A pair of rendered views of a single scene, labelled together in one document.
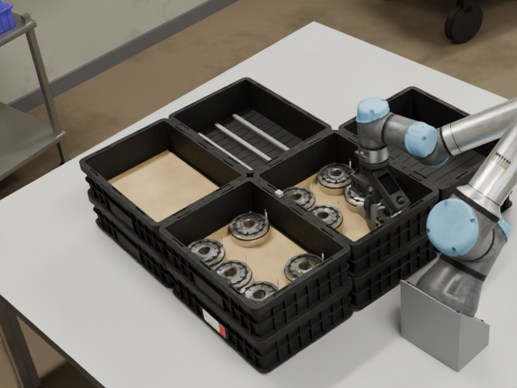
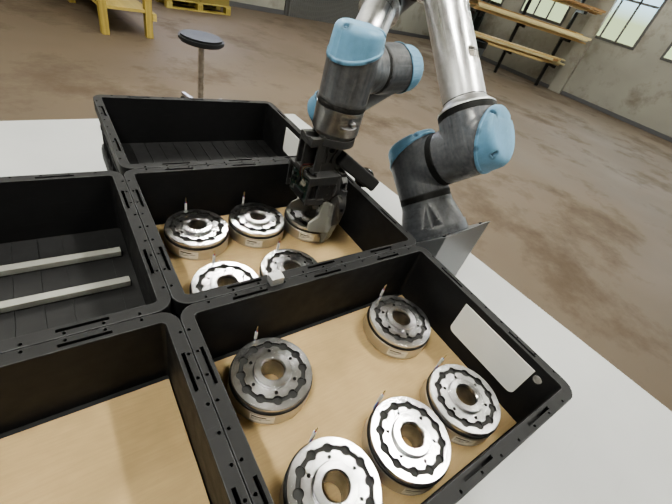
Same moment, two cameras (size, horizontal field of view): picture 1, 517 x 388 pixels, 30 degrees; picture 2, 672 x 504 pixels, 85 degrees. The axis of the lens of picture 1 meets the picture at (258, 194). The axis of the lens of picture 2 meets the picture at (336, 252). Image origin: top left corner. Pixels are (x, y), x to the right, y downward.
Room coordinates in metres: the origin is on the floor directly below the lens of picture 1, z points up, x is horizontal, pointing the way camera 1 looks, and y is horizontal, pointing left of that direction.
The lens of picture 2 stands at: (1.92, 0.29, 1.27)
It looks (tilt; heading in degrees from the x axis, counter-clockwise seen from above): 38 degrees down; 259
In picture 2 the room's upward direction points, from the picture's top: 18 degrees clockwise
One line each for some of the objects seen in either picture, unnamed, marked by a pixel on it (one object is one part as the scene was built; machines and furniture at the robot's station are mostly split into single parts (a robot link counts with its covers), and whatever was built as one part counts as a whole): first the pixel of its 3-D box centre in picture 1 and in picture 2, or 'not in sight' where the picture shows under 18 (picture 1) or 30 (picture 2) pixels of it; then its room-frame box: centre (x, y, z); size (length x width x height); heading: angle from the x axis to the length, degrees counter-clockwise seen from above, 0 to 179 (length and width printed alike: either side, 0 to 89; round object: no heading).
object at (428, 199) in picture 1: (343, 186); (276, 213); (1.94, -0.22, 0.92); 0.40 x 0.30 x 0.02; 34
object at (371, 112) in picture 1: (374, 123); (352, 66); (1.87, -0.29, 1.15); 0.09 x 0.08 x 0.11; 47
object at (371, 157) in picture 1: (372, 149); (338, 120); (1.87, -0.29, 1.07); 0.08 x 0.08 x 0.05
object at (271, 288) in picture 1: (259, 296); (464, 397); (1.64, 0.03, 0.86); 0.10 x 0.10 x 0.01
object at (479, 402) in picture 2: (258, 295); (465, 395); (1.64, 0.03, 0.86); 0.05 x 0.05 x 0.01
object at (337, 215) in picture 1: (322, 217); (291, 269); (1.90, -0.16, 0.86); 0.10 x 0.10 x 0.01
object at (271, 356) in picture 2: (249, 224); (272, 370); (1.90, 0.03, 0.86); 0.05 x 0.05 x 0.01
